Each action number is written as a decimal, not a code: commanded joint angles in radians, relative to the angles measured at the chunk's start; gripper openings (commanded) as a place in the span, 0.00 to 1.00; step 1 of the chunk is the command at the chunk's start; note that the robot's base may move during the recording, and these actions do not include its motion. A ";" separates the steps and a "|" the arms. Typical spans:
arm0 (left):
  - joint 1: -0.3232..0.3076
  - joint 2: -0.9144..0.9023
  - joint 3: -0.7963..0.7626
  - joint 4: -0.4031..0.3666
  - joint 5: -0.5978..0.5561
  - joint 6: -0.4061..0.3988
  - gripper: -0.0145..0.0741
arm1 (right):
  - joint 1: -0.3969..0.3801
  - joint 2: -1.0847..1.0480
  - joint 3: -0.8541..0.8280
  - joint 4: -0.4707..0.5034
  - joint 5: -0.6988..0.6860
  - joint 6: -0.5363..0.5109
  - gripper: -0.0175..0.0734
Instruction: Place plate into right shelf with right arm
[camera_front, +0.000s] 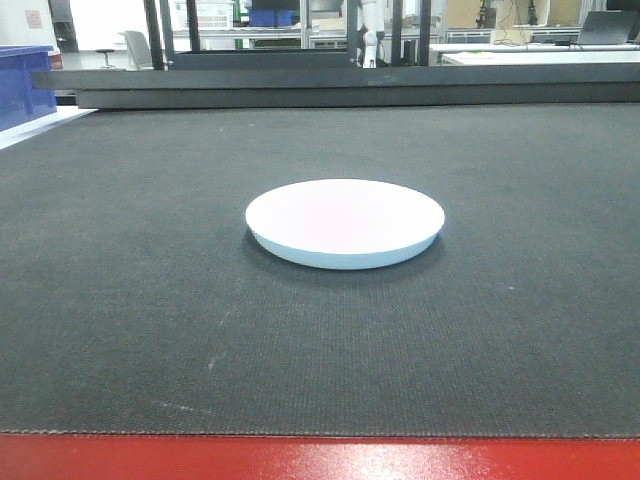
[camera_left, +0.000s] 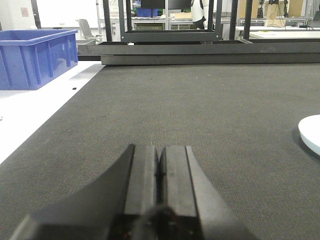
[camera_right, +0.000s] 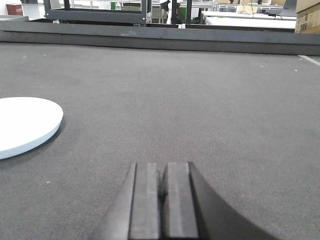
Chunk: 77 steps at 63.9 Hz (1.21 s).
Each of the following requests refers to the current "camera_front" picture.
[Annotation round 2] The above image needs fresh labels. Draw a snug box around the grey office chair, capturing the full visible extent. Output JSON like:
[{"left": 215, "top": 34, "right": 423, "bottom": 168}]
[{"left": 121, "top": 30, "right": 153, "bottom": 70}]

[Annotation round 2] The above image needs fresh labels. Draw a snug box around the grey laptop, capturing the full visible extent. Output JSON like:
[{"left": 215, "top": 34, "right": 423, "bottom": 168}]
[{"left": 576, "top": 11, "right": 639, "bottom": 46}]

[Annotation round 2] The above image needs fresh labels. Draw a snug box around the white round plate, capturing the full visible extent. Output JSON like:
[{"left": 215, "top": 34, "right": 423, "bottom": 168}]
[{"left": 245, "top": 179, "right": 445, "bottom": 270}]

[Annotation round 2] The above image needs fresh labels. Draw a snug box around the dark woven table mat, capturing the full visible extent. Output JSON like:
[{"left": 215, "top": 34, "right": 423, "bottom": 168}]
[{"left": 1, "top": 104, "right": 639, "bottom": 438}]

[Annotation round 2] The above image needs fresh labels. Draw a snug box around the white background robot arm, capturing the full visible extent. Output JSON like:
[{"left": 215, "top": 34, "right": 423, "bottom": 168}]
[{"left": 357, "top": 0, "right": 386, "bottom": 69}]

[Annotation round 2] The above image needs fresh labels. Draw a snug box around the white background workbench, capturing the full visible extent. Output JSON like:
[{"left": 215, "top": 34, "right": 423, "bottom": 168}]
[{"left": 429, "top": 44, "right": 639, "bottom": 66}]

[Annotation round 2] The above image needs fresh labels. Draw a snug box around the black metal frame rail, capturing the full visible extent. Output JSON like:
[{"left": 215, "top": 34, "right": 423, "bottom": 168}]
[{"left": 32, "top": 63, "right": 639, "bottom": 110}]

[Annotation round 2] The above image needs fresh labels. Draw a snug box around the blue plastic storage bin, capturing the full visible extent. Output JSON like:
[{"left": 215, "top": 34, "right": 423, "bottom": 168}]
[{"left": 0, "top": 45, "right": 57, "bottom": 131}]

